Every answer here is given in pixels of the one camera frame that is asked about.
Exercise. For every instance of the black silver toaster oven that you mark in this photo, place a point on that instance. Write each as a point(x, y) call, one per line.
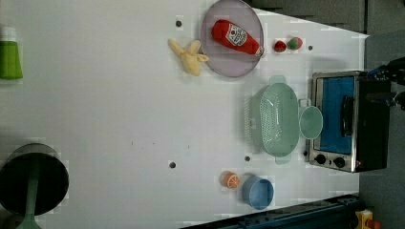
point(355, 130)

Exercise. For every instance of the mint green measuring cup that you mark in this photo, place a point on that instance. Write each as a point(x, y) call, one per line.
point(310, 119)

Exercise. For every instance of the red green toy fruit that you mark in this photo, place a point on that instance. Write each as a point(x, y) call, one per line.
point(295, 43)

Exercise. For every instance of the purple round plate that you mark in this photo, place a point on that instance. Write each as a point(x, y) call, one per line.
point(223, 60)

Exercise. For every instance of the green plastic bottle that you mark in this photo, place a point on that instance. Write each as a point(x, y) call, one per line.
point(10, 65)

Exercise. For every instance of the yellow plush banana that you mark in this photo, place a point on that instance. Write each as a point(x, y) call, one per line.
point(190, 57)

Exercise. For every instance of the black metal pot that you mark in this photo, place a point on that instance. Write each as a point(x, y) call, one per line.
point(53, 181)

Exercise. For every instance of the yellow red emergency button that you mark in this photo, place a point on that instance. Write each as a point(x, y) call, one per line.
point(366, 221)

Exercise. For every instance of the red toy strawberry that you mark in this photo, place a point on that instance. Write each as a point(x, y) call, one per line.
point(280, 46)

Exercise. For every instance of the blue plastic bowl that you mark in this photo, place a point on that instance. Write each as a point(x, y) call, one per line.
point(257, 192)

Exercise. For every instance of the red plush ketchup bottle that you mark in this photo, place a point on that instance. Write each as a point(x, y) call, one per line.
point(236, 38)

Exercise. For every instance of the mint green spatula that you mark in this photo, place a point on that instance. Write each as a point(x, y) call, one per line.
point(28, 221)

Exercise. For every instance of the orange slice toy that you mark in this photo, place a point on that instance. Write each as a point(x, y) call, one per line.
point(231, 180)

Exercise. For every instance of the mint green plastic strainer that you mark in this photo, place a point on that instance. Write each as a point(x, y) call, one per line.
point(271, 120)

